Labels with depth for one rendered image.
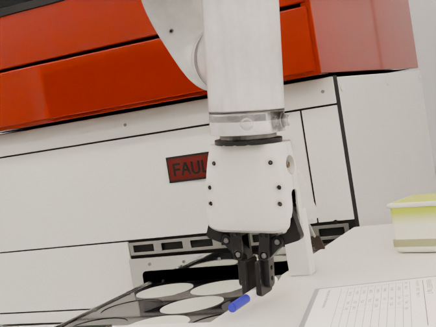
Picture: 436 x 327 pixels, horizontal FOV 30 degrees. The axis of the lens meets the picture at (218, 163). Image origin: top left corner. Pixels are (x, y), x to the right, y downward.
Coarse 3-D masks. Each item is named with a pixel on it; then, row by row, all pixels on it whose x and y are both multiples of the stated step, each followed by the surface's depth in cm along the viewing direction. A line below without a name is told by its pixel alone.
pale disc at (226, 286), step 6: (216, 282) 141; (222, 282) 140; (228, 282) 139; (234, 282) 139; (198, 288) 139; (204, 288) 138; (210, 288) 137; (216, 288) 136; (222, 288) 135; (228, 288) 135; (234, 288) 134; (240, 288) 133; (198, 294) 134; (204, 294) 133; (210, 294) 132
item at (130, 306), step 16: (144, 288) 146; (192, 288) 139; (112, 304) 137; (128, 304) 135; (144, 304) 133; (160, 304) 131; (224, 304) 124; (80, 320) 129; (96, 320) 127; (112, 320) 125; (128, 320) 123; (192, 320) 117; (208, 320) 116
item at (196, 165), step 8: (168, 160) 150; (176, 160) 149; (184, 160) 149; (192, 160) 148; (200, 160) 147; (176, 168) 150; (184, 168) 149; (192, 168) 148; (200, 168) 147; (176, 176) 150; (184, 176) 149; (192, 176) 148; (200, 176) 148
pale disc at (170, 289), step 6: (150, 288) 146; (156, 288) 145; (162, 288) 144; (168, 288) 143; (174, 288) 142; (180, 288) 141; (186, 288) 140; (138, 294) 142; (144, 294) 141; (150, 294) 140; (156, 294) 139; (162, 294) 139; (168, 294) 138; (174, 294) 137
